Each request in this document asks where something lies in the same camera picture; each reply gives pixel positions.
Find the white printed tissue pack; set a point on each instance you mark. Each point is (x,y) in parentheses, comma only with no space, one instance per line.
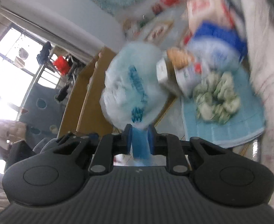
(188,79)

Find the blue cloth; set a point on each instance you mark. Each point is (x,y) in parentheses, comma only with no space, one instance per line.
(140,144)

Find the grey dotted cover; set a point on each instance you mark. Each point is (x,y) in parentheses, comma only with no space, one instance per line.
(41,102)

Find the large red shopping bag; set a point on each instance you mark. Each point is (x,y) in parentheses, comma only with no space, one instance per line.
(61,65)

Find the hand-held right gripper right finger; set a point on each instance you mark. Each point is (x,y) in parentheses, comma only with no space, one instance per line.
(151,137)

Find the person's left forearm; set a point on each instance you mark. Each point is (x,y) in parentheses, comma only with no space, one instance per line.
(6,130)

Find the pink wet wipes pack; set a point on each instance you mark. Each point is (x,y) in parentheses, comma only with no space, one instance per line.
(207,7)

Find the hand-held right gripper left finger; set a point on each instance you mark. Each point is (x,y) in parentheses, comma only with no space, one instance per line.
(128,137)

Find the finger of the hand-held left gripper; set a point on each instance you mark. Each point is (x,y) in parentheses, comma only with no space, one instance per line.
(92,135)

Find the brown cardboard box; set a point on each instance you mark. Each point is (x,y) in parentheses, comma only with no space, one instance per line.
(88,112)

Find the blue white packet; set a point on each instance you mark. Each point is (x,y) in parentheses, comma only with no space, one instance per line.
(223,36)

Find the light blue checked towel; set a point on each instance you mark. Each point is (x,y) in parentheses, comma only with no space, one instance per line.
(244,126)

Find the green scrunchie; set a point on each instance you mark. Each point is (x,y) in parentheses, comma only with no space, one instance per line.
(216,95)

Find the blue garment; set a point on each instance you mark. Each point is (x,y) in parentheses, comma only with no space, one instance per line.
(43,52)

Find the window with bars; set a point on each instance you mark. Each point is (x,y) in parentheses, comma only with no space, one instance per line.
(6,74)

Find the white plastic bag blue print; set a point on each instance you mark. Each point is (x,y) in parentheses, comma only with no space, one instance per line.
(123,79)

